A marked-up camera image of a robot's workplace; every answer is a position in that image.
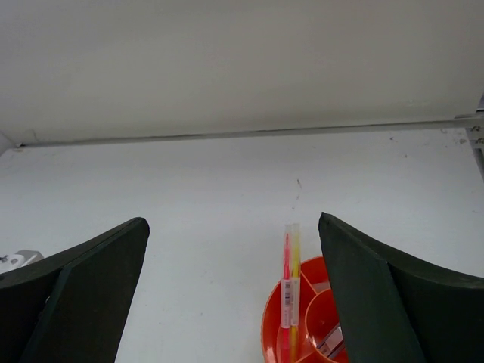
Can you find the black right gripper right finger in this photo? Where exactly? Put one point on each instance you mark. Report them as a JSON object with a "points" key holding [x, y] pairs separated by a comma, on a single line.
{"points": [[395, 307]]}

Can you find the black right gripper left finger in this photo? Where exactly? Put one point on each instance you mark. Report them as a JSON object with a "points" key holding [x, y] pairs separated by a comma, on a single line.
{"points": [[72, 306]]}

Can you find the small pink white stapler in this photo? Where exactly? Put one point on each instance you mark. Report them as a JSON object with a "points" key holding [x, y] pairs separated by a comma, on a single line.
{"points": [[332, 344]]}

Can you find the thin yellow highlighter pen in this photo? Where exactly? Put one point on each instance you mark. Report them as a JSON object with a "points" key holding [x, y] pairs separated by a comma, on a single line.
{"points": [[295, 290]]}

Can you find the thin pink highlighter pen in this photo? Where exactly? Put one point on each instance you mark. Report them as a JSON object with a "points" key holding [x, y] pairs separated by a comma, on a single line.
{"points": [[286, 293]]}

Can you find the orange round container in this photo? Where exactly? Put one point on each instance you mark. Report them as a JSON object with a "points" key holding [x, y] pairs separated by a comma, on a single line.
{"points": [[317, 317]]}

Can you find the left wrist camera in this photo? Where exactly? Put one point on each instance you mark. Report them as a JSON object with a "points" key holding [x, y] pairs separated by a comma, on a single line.
{"points": [[19, 259]]}

